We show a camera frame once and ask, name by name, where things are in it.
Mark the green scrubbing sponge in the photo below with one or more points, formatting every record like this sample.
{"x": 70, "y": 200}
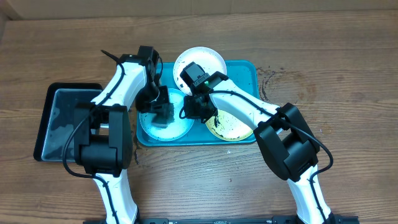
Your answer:
{"x": 163, "y": 116}

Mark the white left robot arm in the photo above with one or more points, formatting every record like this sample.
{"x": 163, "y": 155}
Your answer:
{"x": 102, "y": 137}

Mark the black water basin tray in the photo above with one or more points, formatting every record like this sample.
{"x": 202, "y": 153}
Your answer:
{"x": 57, "y": 118}

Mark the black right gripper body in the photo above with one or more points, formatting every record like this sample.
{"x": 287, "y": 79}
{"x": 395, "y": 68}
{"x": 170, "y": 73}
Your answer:
{"x": 193, "y": 107}

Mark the yellow-green dirty plate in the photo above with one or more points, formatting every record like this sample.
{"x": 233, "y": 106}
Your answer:
{"x": 227, "y": 127}

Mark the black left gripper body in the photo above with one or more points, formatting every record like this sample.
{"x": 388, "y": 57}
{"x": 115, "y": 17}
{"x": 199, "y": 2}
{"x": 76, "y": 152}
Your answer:
{"x": 152, "y": 99}

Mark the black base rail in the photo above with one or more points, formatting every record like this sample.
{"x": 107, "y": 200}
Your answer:
{"x": 278, "y": 219}

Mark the light blue plate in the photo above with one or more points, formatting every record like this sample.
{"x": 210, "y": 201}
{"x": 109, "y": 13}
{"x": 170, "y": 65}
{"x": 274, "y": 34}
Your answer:
{"x": 174, "y": 129}

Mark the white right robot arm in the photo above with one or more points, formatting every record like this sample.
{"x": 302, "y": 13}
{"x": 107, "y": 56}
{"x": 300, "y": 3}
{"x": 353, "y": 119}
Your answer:
{"x": 285, "y": 140}

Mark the white plate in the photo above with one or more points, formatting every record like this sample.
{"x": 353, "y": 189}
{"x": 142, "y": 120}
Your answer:
{"x": 210, "y": 60}

